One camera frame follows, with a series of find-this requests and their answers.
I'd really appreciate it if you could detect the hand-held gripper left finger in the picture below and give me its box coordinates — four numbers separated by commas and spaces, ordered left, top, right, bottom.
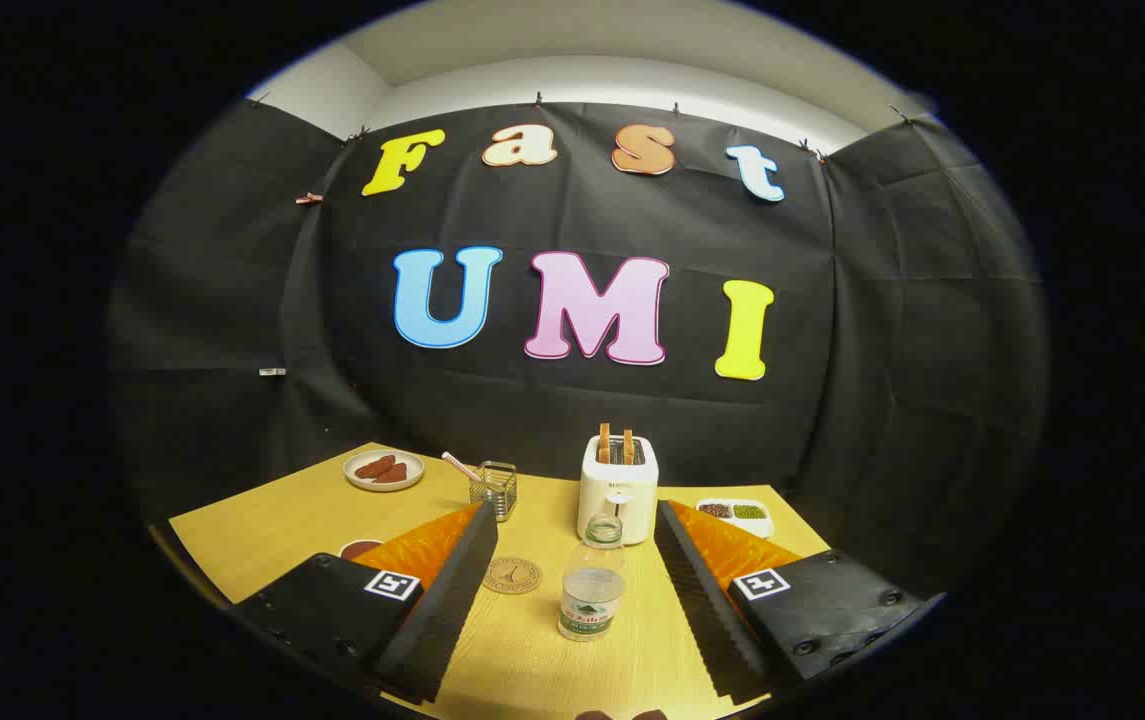
229, 500, 500, 704

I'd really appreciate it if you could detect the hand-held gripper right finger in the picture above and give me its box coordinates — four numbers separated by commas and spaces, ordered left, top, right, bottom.
653, 498, 945, 706

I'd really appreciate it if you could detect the round cork coaster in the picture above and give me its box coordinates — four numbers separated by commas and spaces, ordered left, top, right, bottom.
482, 557, 542, 596

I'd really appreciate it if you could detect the clear plastic juice bottle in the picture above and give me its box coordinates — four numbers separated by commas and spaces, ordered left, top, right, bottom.
558, 514, 627, 642

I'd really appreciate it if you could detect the white divided bean tray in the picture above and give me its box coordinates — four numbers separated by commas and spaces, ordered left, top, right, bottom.
696, 498, 775, 539

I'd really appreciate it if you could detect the white round plate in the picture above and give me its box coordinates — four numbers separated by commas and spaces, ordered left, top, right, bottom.
344, 449, 426, 492

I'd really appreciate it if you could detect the white toaster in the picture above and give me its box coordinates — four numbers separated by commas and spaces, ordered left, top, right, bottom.
577, 434, 660, 546

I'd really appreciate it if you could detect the wooden table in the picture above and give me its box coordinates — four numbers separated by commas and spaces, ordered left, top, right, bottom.
169, 442, 833, 720

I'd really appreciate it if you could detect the black backdrop cloth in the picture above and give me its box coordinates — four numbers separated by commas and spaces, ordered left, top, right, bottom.
107, 95, 1051, 601

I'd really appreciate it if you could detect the wire mesh holder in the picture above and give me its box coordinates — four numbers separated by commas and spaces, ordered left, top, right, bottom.
469, 461, 519, 523

